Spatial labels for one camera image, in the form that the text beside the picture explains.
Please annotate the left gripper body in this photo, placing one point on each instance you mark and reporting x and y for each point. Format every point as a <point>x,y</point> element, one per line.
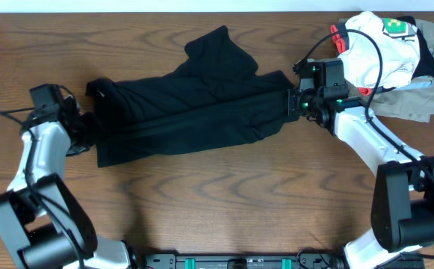
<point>87,131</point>

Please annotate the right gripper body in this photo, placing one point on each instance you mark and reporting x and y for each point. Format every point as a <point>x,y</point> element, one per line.
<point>302,103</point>

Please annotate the black t-shirt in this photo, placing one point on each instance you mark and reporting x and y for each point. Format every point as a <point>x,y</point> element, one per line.
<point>214,99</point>

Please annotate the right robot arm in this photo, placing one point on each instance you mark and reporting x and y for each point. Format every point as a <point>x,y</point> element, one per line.
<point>402,211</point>

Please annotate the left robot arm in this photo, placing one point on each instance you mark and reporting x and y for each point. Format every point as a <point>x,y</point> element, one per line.
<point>42,224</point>

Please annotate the red and grey garment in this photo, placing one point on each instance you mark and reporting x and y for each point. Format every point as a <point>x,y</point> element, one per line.
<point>340,39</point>

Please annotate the white printed t-shirt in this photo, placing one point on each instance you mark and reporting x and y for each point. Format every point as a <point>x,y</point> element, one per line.
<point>388,52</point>

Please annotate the olive khaki garment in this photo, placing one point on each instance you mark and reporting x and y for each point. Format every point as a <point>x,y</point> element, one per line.
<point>417,105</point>

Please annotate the light blue garment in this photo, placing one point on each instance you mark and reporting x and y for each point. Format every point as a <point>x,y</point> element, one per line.
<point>418,83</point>

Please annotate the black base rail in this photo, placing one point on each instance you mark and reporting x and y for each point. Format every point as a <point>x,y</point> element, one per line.
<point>302,260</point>

